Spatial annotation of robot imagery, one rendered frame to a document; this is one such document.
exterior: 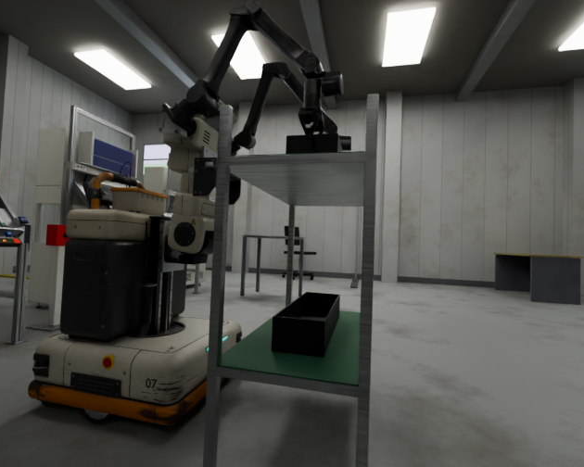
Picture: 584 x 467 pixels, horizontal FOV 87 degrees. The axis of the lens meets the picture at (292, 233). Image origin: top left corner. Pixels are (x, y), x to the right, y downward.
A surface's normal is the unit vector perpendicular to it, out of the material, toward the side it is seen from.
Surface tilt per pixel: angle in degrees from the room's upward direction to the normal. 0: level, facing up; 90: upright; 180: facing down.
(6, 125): 90
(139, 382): 90
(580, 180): 90
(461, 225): 90
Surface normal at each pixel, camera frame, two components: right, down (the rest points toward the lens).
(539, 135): -0.22, -0.04
